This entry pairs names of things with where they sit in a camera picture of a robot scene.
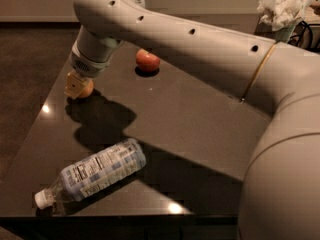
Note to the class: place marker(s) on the grey metal cup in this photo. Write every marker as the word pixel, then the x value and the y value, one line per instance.
pixel 282 35

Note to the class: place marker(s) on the orange fruit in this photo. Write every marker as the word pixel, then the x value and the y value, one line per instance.
pixel 87 90

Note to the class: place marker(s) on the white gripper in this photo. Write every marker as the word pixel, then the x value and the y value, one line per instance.
pixel 86 66

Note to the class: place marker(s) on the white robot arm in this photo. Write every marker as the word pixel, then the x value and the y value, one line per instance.
pixel 280 197

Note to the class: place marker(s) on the crumpled white paper napkins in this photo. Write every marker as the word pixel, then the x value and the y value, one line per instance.
pixel 279 14

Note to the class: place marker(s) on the clear plastic water bottle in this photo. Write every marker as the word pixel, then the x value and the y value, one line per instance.
pixel 93 174

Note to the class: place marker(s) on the red apple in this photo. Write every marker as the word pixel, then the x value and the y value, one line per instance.
pixel 146 61

